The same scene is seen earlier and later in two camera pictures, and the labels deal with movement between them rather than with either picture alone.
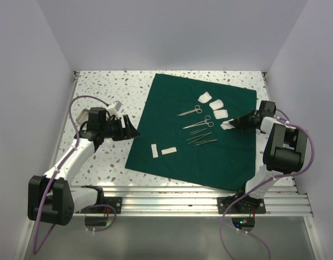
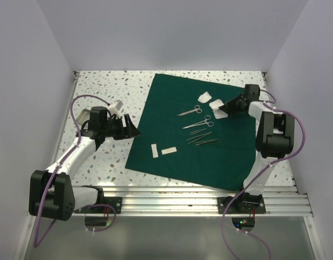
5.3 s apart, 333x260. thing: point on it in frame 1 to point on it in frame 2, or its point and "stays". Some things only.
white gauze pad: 204,98 stays
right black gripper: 239,123 to 228,107
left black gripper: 128,132 stays
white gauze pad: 216,104 stays
